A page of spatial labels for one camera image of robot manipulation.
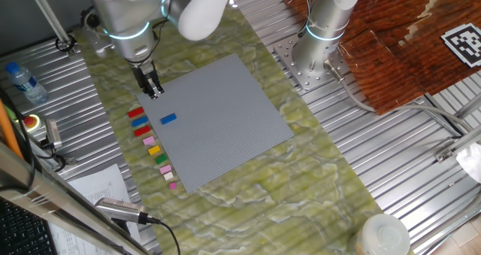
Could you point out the plastic water bottle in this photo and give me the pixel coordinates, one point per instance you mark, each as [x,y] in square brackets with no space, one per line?
[26,84]

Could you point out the silver ribbed camera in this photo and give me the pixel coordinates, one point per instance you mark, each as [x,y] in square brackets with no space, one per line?
[120,210]

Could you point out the green Lego brick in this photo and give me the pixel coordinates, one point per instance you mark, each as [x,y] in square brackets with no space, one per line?
[161,158]

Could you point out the printed paper sheet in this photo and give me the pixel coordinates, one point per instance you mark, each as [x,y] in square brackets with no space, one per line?
[101,187]

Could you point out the white plastic jar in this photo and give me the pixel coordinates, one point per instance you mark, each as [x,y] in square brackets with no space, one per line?
[383,234]

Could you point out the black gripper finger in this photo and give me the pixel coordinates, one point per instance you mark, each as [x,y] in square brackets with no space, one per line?
[156,84]
[146,87]

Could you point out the metal robot mounting plate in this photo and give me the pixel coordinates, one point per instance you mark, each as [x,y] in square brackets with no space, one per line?
[312,80]

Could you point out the red emergency stop button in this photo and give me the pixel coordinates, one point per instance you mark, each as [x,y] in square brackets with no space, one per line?
[31,122]

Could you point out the red Lego brick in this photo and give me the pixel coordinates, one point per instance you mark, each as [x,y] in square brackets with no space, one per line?
[135,112]
[142,131]

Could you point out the tiny pink Lego brick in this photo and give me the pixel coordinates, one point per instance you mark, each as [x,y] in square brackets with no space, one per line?
[173,186]

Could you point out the black white fiducial marker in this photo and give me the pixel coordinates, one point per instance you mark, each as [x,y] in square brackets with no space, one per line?
[466,44]

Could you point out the white cloth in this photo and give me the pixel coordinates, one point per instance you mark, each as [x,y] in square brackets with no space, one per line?
[471,163]

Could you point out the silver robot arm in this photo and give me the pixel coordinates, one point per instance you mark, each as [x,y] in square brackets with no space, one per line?
[323,22]

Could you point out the orange pole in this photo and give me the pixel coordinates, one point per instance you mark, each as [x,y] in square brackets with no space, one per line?
[9,134]

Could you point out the yellow Lego brick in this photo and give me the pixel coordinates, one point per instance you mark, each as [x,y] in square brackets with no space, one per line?
[154,150]

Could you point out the white Lego brick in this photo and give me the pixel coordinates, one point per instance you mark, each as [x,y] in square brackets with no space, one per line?
[168,176]

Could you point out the aluminium frame bar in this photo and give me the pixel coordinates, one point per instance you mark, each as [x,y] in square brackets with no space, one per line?
[37,195]

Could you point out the green marble pattern mat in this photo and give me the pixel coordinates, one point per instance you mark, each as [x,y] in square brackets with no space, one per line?
[263,202]

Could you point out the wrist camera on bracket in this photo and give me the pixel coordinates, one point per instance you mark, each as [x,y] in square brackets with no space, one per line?
[93,29]

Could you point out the blue Lego brick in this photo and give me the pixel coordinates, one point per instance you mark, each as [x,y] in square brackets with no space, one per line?
[168,119]
[140,121]

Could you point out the aluminium frame profile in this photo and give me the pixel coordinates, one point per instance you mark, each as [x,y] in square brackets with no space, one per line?
[466,138]
[471,106]

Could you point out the slanted metal pole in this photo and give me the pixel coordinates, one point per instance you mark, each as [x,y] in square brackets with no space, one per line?
[46,10]

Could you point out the gray Lego baseplate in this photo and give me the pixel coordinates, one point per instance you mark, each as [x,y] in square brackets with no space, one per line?
[221,123]

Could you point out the black keyboard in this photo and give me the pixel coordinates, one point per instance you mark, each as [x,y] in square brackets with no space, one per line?
[22,232]

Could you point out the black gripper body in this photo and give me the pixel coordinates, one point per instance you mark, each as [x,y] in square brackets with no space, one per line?
[144,71]

